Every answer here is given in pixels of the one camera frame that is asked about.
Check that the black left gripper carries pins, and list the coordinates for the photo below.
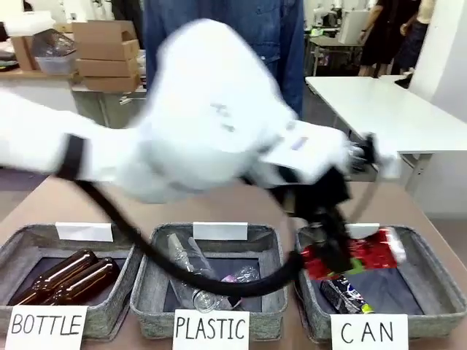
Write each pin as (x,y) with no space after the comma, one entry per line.
(321,204)

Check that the crushed red can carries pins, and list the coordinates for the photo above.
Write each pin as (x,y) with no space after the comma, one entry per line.
(376,251)

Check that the crushed black can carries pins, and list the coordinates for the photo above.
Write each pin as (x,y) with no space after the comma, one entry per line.
(346,295)

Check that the clear plastic bottle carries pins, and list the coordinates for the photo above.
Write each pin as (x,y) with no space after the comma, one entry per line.
(180,253)
(204,300)
(242,274)

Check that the brown glass bottle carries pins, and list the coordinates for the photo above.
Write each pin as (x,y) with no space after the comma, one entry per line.
(62,273)
(91,280)

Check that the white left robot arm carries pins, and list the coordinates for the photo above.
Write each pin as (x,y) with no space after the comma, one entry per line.
(204,109)

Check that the white paper label can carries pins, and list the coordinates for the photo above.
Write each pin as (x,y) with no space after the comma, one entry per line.
(368,331)

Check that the grey basket labelled plastic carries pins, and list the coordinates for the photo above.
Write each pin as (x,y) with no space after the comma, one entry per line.
(270,262)

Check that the grey basket labelled can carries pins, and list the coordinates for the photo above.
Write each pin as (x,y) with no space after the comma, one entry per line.
(438,277)

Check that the grey basket labelled bottle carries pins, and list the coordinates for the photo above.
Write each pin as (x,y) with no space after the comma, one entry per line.
(22,251)

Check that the black mesh basket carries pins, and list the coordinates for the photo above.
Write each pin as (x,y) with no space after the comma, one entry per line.
(54,43)

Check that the blank white card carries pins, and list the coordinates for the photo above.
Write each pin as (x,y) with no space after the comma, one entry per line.
(361,229)
(220,230)
(84,231)

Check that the white paper label plastic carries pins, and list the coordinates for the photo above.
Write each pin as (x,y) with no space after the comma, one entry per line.
(211,329)

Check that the white table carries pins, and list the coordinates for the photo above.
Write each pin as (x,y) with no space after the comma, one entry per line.
(394,109)

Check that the black object on table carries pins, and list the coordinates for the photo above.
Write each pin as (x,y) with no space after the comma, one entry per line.
(405,80)

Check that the background green desk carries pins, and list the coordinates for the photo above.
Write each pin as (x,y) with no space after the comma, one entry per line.
(328,42)

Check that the person in denim shirt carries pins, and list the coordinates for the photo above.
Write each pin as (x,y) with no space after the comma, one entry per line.
(288,43)

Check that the background person in black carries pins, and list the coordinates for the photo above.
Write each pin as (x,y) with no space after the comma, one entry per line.
(379,36)

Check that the background person in dark skirt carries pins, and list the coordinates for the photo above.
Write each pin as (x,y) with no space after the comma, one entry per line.
(416,36)

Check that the white background box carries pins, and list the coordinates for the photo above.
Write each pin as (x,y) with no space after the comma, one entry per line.
(352,25)

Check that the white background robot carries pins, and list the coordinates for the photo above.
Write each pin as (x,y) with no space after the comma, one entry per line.
(319,12)

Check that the flat cardboard box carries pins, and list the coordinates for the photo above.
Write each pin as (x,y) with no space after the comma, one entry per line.
(109,83)
(106,67)

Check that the white paper label bottle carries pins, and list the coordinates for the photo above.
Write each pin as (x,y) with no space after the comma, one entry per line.
(46,327)

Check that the open cardboard box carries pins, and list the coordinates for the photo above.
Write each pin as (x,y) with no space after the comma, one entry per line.
(106,38)

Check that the clear plastic bin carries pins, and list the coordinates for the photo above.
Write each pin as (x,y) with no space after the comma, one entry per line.
(54,63)

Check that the white workbench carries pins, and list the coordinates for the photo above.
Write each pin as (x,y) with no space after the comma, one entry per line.
(36,91)

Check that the small cardboard box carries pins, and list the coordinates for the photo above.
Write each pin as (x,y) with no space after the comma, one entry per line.
(22,53)

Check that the white foam box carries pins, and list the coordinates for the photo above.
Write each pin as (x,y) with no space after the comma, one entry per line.
(27,23)

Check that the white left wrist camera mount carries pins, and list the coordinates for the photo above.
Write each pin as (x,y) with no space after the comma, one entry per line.
(379,160)

